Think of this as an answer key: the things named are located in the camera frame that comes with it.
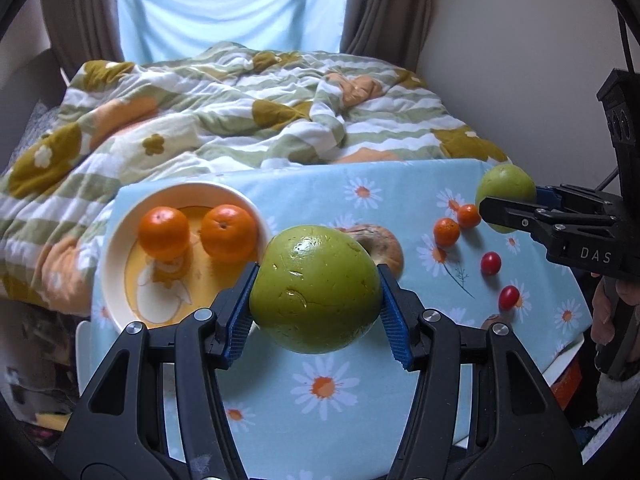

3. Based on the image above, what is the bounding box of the green apple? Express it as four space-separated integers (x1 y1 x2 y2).
250 226 382 354
475 164 537 208

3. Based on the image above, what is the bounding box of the small orange tomato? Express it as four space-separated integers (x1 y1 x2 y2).
457 204 482 230
433 217 460 248

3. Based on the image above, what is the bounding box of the large wrinkled apple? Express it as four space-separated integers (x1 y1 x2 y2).
337 223 405 280

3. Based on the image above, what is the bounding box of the large orange mandarin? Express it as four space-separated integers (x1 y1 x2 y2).
200 204 258 264

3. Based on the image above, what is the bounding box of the brown kiwi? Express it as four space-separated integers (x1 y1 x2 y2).
480 313 511 330

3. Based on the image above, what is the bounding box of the right hand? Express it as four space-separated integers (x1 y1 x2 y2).
591 280 639 346

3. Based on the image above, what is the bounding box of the red cherry tomato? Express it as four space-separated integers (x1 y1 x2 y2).
480 252 502 276
498 285 521 311

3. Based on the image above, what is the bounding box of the white bowl with duck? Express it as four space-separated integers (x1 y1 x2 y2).
94 180 271 330

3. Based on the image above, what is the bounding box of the green striped floral duvet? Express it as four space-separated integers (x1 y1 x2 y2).
1 42 506 316

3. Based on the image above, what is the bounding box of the right brown curtain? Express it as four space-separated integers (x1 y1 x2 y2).
340 0 433 70

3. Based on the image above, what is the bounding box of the brown curtain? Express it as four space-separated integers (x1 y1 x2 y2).
340 0 433 70
40 0 124 77

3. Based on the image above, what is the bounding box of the grey bed headboard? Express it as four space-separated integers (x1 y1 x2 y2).
1 49 66 169

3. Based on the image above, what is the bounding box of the blue window cloth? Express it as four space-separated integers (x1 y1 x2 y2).
117 0 346 63

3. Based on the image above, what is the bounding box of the left brown curtain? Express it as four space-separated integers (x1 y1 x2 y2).
40 0 124 77

